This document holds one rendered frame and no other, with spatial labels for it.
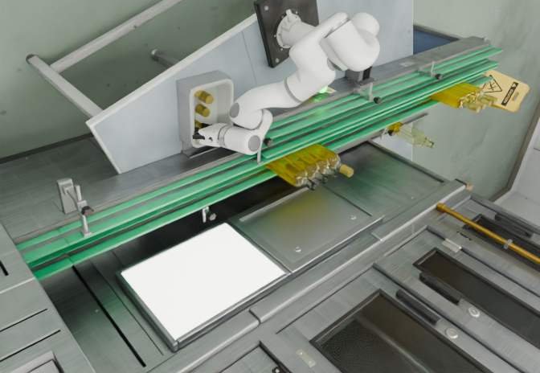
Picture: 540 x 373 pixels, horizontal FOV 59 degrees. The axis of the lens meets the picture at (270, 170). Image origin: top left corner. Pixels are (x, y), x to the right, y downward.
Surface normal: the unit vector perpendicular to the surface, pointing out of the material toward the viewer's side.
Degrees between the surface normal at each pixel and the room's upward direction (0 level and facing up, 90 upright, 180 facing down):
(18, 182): 90
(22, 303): 90
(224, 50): 0
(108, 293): 90
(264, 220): 90
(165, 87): 0
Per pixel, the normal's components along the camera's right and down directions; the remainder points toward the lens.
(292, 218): 0.07, -0.84
